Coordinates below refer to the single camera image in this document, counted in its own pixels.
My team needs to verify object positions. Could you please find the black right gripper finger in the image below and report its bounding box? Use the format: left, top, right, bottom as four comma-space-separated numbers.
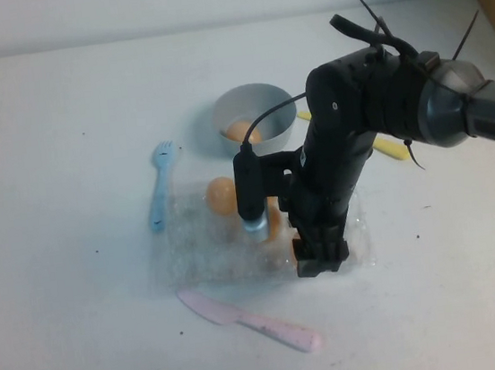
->
325, 234, 354, 274
291, 232, 333, 280

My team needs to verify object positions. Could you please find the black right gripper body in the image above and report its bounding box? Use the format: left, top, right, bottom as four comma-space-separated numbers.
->
270, 125, 389, 248

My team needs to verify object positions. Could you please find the clear plastic egg tray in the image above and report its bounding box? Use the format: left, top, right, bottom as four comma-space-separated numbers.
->
136, 159, 382, 302

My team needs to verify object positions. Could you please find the yellow plastic knife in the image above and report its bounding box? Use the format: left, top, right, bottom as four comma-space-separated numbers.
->
296, 98, 414, 174

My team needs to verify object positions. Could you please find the pink plastic knife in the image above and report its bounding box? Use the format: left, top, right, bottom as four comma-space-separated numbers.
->
175, 274, 324, 368

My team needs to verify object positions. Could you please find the black zip tie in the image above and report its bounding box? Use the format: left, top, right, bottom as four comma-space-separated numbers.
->
352, 0, 396, 48
446, 9, 486, 63
401, 136, 426, 173

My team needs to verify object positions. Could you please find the grey round bowl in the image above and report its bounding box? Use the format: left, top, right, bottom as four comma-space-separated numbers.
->
206, 78, 303, 162

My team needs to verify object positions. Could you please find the light blue plastic fork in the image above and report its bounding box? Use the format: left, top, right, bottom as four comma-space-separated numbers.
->
139, 140, 188, 233

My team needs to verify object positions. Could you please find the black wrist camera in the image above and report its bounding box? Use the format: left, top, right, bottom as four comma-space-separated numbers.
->
229, 136, 314, 245

